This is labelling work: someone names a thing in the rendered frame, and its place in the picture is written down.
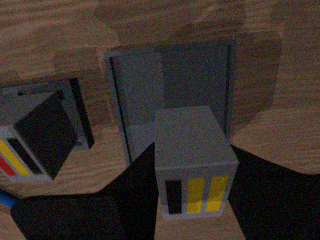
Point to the blue rod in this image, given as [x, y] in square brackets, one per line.
[7, 198]

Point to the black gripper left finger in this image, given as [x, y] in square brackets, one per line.
[125, 209]

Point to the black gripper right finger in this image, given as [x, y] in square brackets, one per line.
[272, 202]

